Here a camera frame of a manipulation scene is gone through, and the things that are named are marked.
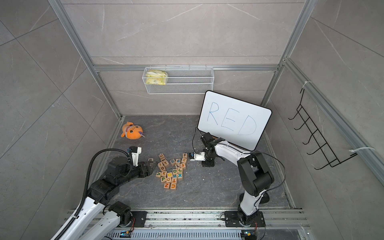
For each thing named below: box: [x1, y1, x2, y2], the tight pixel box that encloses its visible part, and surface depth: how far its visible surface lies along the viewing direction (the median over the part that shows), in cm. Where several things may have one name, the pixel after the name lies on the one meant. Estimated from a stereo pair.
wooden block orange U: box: [170, 183, 177, 190], surface depth 83 cm
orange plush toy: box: [121, 121, 144, 140], surface depth 102 cm
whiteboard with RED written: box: [197, 90, 272, 151], surface depth 92 cm
